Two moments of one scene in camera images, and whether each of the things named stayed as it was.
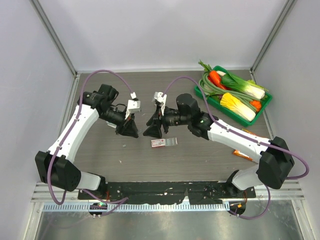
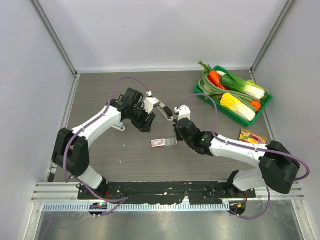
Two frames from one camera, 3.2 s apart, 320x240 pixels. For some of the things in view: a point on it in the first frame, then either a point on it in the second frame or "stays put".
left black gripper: (128, 127) -> (144, 125)
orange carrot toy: (215, 78) stays put
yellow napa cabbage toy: (240, 108) stays put
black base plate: (194, 192) stays put
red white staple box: (161, 142) stays put
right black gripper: (154, 130) -> (179, 138)
